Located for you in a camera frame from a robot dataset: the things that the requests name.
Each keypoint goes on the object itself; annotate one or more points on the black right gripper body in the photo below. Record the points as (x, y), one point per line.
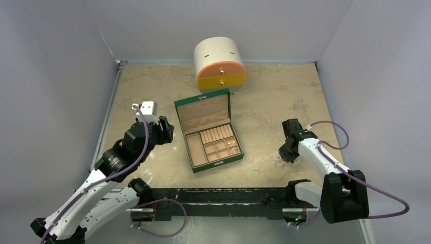
(287, 148)

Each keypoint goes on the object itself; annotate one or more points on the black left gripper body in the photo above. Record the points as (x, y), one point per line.
(160, 134)

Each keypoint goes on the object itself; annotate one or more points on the green jewelry tray insert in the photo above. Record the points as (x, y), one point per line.
(209, 148)

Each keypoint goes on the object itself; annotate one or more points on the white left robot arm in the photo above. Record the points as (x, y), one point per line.
(83, 213)

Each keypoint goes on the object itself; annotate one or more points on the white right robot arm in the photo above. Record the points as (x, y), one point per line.
(342, 197)

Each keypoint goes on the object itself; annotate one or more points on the green jewelry box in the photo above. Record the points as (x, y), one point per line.
(204, 111)

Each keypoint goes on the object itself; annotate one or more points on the white drawer cabinet orange yellow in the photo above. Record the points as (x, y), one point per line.
(218, 65)

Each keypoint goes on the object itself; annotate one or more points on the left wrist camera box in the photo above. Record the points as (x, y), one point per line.
(149, 111)

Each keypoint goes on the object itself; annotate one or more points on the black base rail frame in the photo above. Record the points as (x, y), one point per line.
(270, 203)

